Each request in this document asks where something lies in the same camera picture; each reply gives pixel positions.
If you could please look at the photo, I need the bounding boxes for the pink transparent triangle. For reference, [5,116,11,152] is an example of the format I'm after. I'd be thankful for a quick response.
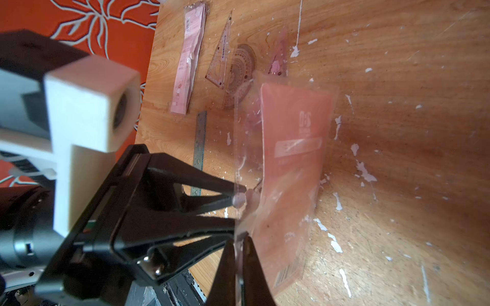
[267,26,288,77]

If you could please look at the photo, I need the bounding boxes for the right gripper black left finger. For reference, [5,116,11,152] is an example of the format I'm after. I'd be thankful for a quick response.
[206,240,236,306]

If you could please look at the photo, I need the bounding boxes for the pink paper packet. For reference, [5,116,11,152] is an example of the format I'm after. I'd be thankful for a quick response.
[234,72,338,295]

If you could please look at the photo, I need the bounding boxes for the green straight ruler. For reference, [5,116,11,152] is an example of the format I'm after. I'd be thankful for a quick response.
[190,110,208,197]

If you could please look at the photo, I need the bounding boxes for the pink transparent set square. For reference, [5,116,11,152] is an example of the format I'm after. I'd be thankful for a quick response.
[205,11,232,89]

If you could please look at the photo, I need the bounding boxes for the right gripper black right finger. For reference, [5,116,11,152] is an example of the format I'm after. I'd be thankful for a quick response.
[240,234,276,306]

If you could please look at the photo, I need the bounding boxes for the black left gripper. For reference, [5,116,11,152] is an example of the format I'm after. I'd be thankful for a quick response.
[34,144,246,305]

